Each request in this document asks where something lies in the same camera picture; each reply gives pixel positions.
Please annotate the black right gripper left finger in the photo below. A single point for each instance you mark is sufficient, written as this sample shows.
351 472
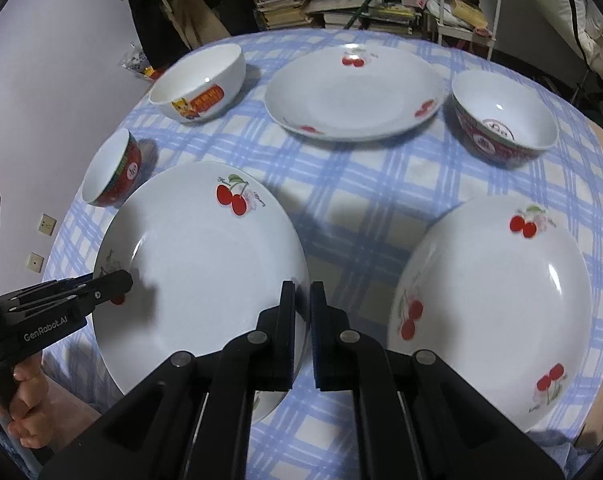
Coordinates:
190 418

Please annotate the white cherry plate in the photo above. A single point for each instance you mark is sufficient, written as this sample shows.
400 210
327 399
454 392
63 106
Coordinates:
354 93
208 248
499 290

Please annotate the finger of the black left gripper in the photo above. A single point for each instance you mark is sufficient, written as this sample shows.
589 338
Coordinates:
80 296

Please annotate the small red white bowl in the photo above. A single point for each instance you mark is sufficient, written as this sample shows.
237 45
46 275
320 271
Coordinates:
113 170

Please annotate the large red patterned bowl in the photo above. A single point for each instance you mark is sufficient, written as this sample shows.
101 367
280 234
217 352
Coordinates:
506 122

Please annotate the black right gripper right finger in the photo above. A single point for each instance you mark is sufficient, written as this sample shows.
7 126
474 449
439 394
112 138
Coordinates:
415 417

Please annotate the white metal trolley cart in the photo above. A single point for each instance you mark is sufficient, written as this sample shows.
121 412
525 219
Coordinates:
464 22

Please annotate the person's left hand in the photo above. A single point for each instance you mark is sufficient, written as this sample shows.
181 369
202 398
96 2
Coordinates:
29 413

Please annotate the white wall socket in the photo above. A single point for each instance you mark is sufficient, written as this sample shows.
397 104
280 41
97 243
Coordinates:
47 225
35 263

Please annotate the white wall socket lower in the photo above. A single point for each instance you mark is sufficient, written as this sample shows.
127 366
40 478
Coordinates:
35 263

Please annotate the white bowl cartoon label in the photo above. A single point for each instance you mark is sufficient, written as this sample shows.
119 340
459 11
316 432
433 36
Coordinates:
201 84

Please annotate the white wall socket upper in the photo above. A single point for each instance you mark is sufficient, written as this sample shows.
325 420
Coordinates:
47 225

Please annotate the blue plaid blanket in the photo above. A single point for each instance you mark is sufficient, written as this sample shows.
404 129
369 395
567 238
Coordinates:
359 209

